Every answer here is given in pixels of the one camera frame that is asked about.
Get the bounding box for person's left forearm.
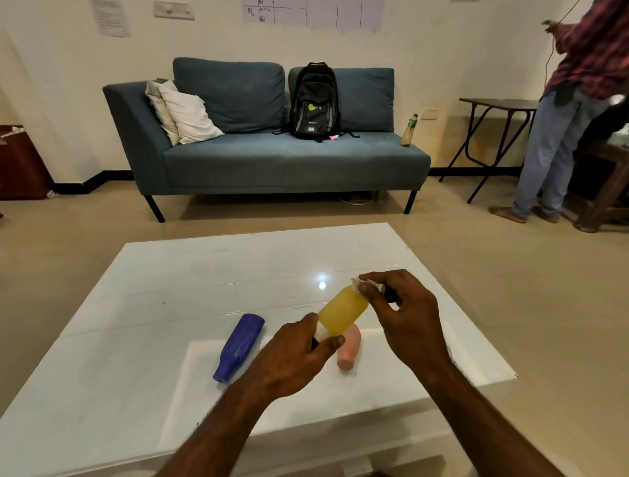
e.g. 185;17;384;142
155;379;278;477

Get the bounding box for yellow plastic bottle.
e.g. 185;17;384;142
314;284;370;346

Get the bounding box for pink plastic bottle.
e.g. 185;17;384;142
336;324;362;372

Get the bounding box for brown bin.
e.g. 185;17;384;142
0;125;55;201

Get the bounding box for brown drink bottle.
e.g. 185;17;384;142
400;113;419;148

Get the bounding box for black folding table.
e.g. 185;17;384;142
439;98;540;204

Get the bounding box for white cloth piece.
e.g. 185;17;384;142
350;277;385;296

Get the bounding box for white pillow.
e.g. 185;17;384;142
145;80;181;147
158;85;225;146

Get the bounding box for blue plastic bottle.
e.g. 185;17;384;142
212;314;266;384

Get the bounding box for white paper notice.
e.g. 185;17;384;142
89;0;132;38

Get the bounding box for black backpack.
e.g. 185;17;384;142
273;62;360;143

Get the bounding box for white switch plate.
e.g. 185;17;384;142
153;0;196;21

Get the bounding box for thin cable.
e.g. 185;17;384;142
543;0;581;95

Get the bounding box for person's right forearm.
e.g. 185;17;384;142
412;355;566;477

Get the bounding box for brown wooden stool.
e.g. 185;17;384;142
571;140;629;234

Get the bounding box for white wall chart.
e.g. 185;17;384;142
241;0;386;33

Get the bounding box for person's right hand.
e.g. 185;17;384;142
358;269;451;372

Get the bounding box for person's left hand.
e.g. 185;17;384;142
244;313;347;400

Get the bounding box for blue sofa back cushion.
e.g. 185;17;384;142
288;67;395;134
172;57;286;135

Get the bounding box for blue fabric sofa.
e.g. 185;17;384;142
102;57;432;224

